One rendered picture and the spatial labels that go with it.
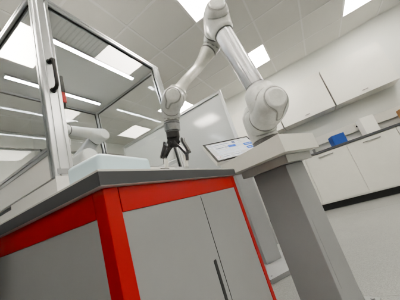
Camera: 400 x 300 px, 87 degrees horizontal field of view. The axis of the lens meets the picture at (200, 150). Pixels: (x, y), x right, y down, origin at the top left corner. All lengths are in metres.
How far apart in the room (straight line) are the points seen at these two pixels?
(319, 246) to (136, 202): 0.91
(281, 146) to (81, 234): 0.79
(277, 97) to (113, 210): 0.82
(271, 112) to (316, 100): 3.39
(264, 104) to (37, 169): 1.05
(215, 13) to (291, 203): 1.04
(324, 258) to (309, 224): 0.15
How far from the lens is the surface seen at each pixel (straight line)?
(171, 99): 1.03
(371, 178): 3.92
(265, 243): 2.06
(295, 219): 1.15
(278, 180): 1.13
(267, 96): 1.00
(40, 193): 1.15
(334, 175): 3.87
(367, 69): 4.55
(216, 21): 1.31
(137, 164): 0.49
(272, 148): 0.98
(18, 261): 0.67
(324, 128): 4.63
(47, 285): 0.56
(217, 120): 2.93
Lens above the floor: 0.66
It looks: 14 degrees up
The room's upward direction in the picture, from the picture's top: 18 degrees counter-clockwise
